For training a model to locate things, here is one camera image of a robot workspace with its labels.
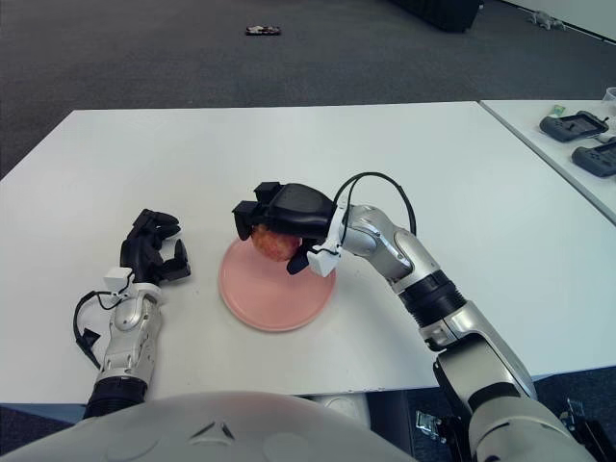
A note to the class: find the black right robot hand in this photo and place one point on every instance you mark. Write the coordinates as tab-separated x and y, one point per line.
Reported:
298	207

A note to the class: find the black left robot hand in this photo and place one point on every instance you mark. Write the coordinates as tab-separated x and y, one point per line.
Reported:
139	250

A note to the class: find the red yellow apple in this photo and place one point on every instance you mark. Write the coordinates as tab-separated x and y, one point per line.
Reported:
276	245

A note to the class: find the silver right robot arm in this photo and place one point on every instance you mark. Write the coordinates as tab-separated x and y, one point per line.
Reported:
433	289

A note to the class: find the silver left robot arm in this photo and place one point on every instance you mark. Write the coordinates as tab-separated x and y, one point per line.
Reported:
127	341

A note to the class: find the pink round plate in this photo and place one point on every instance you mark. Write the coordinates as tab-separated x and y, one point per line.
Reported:
269	298

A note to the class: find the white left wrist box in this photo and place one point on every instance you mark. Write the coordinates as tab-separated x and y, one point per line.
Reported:
117	279

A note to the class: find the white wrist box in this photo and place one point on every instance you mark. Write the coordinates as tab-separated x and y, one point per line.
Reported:
325	260
117	279

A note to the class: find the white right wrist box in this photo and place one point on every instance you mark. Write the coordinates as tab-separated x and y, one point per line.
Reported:
325	260

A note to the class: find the small dark floor tray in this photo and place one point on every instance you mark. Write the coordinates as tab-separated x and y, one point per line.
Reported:
263	30

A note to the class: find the grey robot torso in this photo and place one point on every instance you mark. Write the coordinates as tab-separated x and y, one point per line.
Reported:
192	428

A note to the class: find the black cabinet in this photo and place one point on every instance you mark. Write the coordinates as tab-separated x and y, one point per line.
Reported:
438	14

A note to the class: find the small green packet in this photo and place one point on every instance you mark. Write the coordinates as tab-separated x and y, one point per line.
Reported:
558	110

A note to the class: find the dark grey handheld controller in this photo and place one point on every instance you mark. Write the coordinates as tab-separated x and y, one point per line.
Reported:
597	159
570	126

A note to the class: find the small white adapter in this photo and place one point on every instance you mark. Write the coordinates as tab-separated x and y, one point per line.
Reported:
607	138

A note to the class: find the clear plastic container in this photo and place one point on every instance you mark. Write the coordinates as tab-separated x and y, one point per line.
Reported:
611	98

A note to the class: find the black stand with caster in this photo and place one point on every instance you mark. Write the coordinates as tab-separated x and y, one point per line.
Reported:
594	433

